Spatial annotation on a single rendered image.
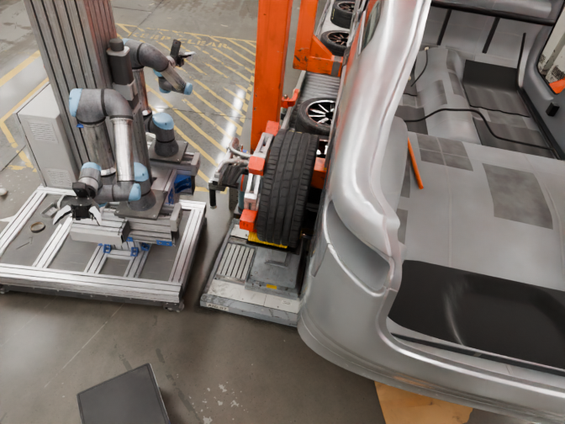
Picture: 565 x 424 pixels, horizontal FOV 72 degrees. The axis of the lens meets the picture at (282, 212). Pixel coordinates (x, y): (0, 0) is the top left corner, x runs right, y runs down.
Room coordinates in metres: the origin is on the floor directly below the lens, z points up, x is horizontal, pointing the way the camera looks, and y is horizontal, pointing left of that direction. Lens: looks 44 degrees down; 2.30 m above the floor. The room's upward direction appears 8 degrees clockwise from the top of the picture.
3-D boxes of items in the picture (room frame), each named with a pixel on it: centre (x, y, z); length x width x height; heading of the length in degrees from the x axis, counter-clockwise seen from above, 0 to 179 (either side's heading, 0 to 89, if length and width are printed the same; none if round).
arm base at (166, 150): (1.97, 0.78, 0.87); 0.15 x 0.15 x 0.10
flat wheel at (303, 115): (3.30, -0.33, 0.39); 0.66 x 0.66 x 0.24
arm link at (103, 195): (1.19, 0.80, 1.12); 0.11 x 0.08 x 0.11; 107
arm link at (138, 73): (2.00, 0.91, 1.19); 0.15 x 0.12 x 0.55; 78
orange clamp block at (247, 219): (1.43, 0.17, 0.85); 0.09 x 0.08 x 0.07; 175
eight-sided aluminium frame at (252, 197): (1.74, 0.15, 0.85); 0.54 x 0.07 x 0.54; 175
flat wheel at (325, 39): (5.32, -0.49, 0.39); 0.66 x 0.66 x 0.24
